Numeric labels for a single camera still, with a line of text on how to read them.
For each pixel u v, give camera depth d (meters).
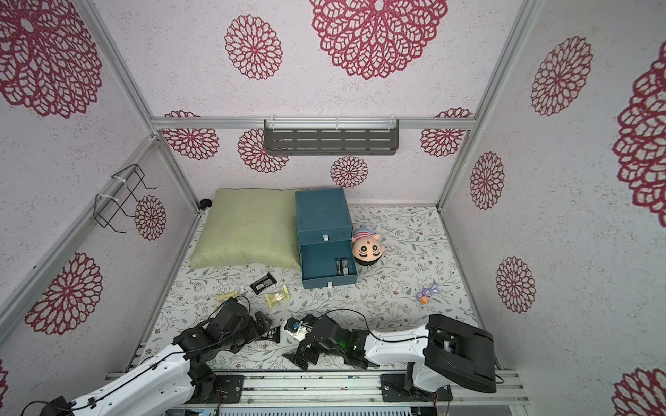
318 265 0.90
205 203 1.21
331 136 0.93
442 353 0.41
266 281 0.95
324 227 0.83
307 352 0.67
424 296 0.90
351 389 0.75
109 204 0.74
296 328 0.66
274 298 0.90
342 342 0.61
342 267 0.90
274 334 0.83
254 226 0.95
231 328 0.65
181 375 0.55
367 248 0.96
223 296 0.92
